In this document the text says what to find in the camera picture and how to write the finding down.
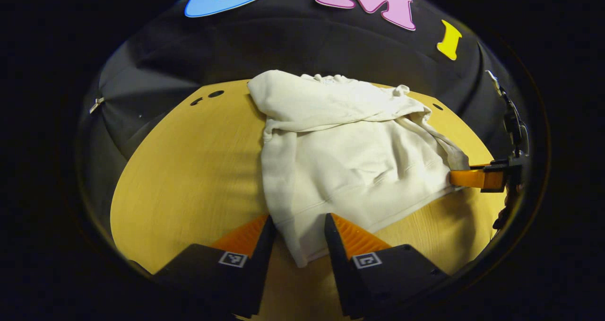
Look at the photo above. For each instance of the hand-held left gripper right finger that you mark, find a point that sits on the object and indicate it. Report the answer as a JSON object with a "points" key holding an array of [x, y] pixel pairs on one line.
{"points": [[338, 273]]}

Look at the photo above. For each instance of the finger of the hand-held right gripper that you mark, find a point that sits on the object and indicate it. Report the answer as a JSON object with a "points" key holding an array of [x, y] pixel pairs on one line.
{"points": [[491, 165], [472, 179]]}

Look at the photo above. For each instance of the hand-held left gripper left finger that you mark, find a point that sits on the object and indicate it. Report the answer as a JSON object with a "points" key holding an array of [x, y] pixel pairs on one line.
{"points": [[262, 273]]}

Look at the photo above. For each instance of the cream white hoodie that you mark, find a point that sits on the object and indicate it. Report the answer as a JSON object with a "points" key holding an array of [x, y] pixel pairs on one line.
{"points": [[350, 155]]}

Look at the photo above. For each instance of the black backdrop cloth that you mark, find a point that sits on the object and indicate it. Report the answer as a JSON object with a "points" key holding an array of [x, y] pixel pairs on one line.
{"points": [[307, 42]]}

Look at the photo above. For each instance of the small white clip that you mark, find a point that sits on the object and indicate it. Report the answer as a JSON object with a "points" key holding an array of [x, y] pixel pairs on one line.
{"points": [[97, 104]]}

